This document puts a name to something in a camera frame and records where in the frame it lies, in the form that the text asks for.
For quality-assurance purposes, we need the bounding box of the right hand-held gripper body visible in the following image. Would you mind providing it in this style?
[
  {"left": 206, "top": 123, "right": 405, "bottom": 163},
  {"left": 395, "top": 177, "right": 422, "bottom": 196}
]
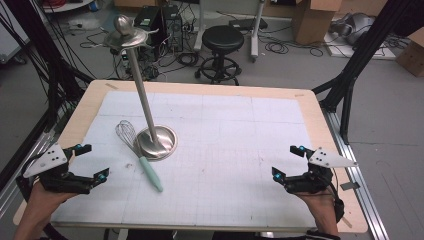
[{"left": 284, "top": 147, "right": 358, "bottom": 195}]

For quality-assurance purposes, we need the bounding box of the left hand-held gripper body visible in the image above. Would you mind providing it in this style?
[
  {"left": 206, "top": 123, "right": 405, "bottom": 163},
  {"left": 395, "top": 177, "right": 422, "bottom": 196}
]
[{"left": 22, "top": 143, "right": 93, "bottom": 195}]

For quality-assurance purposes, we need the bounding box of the person's right hand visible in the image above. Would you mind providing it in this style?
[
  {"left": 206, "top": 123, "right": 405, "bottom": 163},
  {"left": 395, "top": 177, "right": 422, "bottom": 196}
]
[{"left": 295, "top": 191, "right": 338, "bottom": 234}]

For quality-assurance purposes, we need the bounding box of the person's left hand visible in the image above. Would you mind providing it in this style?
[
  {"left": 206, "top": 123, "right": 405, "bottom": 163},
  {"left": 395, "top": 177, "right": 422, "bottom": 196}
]
[{"left": 24, "top": 181, "right": 80, "bottom": 222}]

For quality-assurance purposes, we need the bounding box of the grey tape strip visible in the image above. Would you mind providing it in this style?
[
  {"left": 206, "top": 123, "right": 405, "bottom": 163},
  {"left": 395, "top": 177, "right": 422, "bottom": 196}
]
[{"left": 339, "top": 181, "right": 361, "bottom": 192}]

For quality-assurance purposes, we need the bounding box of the white grid mat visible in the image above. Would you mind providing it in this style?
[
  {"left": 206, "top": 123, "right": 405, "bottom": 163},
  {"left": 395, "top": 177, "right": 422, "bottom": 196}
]
[{"left": 50, "top": 90, "right": 318, "bottom": 230}]

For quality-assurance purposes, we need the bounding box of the steel utensil stand with hooks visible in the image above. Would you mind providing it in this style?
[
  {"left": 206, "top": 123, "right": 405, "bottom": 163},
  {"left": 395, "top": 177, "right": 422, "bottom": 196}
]
[{"left": 103, "top": 14, "right": 178, "bottom": 162}]

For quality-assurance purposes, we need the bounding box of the white stand leg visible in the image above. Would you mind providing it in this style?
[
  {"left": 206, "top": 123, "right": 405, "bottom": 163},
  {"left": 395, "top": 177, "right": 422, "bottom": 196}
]
[
  {"left": 193, "top": 0, "right": 207, "bottom": 52},
  {"left": 250, "top": 0, "right": 267, "bottom": 63}
]

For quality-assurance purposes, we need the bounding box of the white flat board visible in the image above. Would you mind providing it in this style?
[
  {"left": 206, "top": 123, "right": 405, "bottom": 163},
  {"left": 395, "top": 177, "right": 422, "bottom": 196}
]
[{"left": 323, "top": 31, "right": 398, "bottom": 61}]

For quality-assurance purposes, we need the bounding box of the tall cardboard box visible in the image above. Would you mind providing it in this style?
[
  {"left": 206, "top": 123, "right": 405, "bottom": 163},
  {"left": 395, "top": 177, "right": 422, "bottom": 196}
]
[{"left": 292, "top": 0, "right": 343, "bottom": 46}]

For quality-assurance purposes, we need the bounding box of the grey bag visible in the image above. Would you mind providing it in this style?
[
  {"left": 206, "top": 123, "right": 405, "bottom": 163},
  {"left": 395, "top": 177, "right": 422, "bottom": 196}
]
[{"left": 329, "top": 12, "right": 377, "bottom": 46}]

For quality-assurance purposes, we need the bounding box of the black round stool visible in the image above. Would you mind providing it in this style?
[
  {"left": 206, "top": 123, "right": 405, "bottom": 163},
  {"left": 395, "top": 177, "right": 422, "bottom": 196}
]
[{"left": 194, "top": 25, "right": 246, "bottom": 87}]

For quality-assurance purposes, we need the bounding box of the flat black device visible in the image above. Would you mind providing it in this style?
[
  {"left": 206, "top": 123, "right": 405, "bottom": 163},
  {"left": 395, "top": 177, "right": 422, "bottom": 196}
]
[{"left": 228, "top": 17, "right": 269, "bottom": 32}]

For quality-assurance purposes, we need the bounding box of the black computer tower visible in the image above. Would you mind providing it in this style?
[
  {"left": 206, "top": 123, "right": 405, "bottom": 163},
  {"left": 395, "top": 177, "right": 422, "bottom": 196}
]
[
  {"left": 161, "top": 4, "right": 185, "bottom": 53},
  {"left": 133, "top": 5, "right": 164, "bottom": 48}
]

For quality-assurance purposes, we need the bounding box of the low cardboard box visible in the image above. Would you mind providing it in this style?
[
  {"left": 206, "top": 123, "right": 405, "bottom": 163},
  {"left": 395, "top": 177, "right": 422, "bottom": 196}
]
[{"left": 395, "top": 27, "right": 424, "bottom": 78}]

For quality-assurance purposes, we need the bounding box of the aluminium rail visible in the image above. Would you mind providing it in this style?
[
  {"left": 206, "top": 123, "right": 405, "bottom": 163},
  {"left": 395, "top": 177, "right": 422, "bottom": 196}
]
[
  {"left": 0, "top": 129, "right": 58, "bottom": 219},
  {"left": 321, "top": 108, "right": 390, "bottom": 240}
]

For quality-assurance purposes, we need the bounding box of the black wrist strap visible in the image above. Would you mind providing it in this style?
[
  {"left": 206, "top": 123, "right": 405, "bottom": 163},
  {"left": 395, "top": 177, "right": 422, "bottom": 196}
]
[{"left": 333, "top": 197, "right": 345, "bottom": 224}]

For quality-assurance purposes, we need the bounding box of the whisk with mint green handle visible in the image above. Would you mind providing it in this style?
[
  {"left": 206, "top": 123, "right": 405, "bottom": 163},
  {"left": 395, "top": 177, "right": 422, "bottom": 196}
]
[{"left": 115, "top": 119, "right": 165, "bottom": 193}]

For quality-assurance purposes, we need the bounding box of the black metal frame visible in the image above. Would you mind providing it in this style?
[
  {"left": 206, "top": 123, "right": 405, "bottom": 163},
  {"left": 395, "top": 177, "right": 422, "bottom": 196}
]
[
  {"left": 312, "top": 0, "right": 424, "bottom": 145},
  {"left": 0, "top": 0, "right": 95, "bottom": 191}
]

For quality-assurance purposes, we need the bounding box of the coiled black cable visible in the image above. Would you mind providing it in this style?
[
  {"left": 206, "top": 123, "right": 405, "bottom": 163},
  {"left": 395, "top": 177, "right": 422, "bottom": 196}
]
[{"left": 264, "top": 35, "right": 325, "bottom": 58}]

